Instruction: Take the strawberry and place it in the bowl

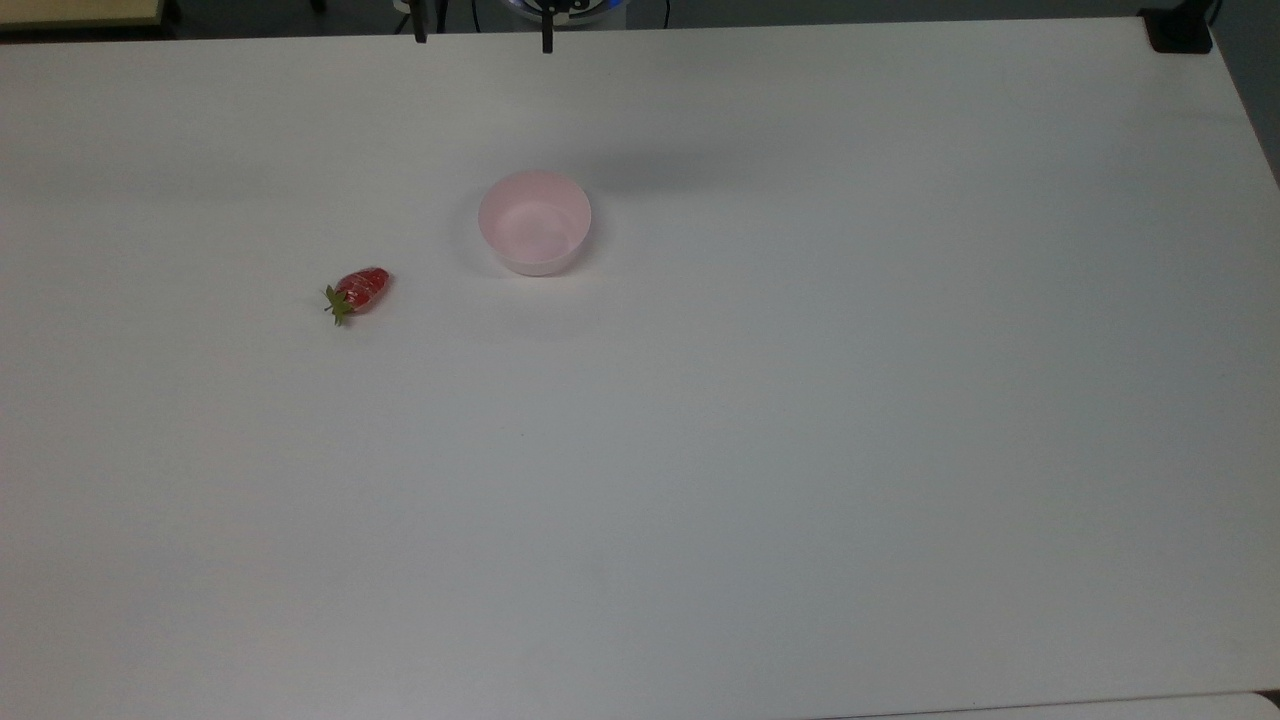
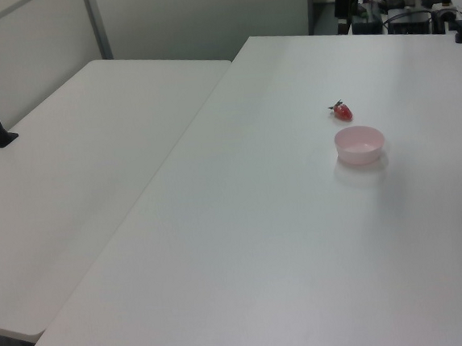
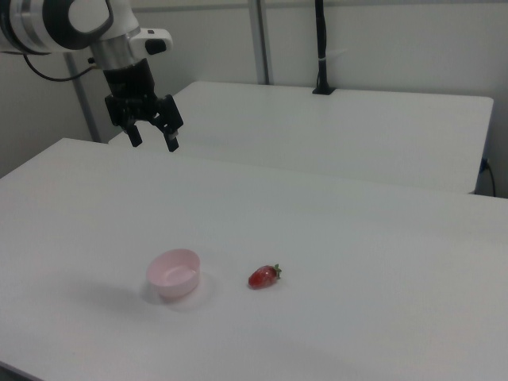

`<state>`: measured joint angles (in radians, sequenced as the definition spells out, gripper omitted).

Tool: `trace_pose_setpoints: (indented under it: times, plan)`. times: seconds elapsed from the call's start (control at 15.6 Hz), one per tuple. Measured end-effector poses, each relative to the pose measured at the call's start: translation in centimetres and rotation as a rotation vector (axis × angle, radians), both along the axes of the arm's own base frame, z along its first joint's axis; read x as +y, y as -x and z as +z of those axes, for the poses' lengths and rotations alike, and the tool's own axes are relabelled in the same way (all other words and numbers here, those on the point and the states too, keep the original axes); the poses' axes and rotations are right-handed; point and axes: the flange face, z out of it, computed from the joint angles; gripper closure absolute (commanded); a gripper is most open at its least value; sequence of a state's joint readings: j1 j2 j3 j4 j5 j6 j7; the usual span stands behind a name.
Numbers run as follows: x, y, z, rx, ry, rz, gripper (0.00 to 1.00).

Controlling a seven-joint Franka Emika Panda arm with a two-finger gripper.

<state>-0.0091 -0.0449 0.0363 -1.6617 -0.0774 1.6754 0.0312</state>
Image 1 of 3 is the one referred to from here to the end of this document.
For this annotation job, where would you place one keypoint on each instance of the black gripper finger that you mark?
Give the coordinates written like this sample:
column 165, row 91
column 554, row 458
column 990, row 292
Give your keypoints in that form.
column 421, row 24
column 547, row 32

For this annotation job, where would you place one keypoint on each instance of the red strawberry with green leaves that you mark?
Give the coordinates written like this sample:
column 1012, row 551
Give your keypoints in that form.
column 362, row 289

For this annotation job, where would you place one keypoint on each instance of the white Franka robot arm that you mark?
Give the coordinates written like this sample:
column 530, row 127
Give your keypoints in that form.
column 585, row 5

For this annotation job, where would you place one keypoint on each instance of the pink plastic bowl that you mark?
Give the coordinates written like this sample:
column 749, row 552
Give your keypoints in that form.
column 535, row 224

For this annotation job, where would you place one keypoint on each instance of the light wooden table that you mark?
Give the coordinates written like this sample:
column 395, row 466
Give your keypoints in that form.
column 80, row 11

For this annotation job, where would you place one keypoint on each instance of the black camera stand clamp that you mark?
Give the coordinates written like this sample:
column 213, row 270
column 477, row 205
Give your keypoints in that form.
column 1178, row 30

